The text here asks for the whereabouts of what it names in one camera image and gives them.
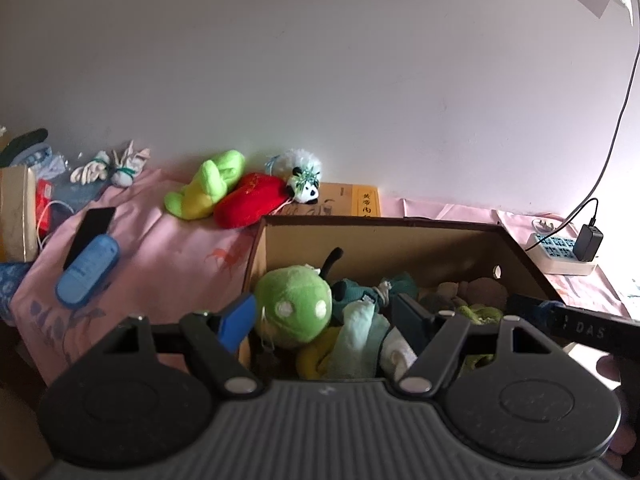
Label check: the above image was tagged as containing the green round plush toy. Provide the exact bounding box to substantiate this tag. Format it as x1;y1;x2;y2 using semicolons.
254;266;332;349

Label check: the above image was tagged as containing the right hand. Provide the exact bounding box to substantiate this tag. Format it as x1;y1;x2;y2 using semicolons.
595;353;640;474

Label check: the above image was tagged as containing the light green cloth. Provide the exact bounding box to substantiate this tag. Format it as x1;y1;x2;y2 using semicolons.
326;299;390;380

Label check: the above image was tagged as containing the brown cardboard box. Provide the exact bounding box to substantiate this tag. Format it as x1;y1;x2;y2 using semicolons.
244;217;559;382

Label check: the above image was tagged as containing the teal plush toy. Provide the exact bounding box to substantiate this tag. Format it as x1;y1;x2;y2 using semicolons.
331;272;419;322

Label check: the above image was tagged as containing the white power strip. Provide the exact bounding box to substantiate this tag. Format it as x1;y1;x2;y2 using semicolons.
526;233;597;276

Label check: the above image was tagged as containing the black power adapter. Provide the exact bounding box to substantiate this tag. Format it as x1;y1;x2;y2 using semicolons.
573;223;603;262

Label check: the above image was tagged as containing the green yellow plush toy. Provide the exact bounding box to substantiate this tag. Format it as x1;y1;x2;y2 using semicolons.
164;150;245;221

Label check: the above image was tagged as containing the red plush pepper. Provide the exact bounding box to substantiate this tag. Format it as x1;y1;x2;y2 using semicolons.
214;172;290;229

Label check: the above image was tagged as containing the yellow book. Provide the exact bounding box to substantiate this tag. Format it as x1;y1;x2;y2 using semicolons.
278;182;382;218

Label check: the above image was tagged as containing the blue plastic case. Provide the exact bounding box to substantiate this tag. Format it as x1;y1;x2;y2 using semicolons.
54;234;120;310

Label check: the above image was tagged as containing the white panda plush toy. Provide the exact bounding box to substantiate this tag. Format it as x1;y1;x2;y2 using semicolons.
265;148;322;204

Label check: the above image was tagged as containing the black smartphone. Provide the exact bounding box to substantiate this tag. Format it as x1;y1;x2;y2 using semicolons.
63;207;116;270

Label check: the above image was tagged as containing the white tied sock doll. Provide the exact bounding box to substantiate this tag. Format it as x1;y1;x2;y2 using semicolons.
111;141;151;188

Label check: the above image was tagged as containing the yellow paper shopping bag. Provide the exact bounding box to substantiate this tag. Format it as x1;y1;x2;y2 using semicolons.
0;166;38;263

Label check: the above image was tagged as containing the black power cable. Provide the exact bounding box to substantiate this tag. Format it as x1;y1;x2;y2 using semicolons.
524;24;640;254

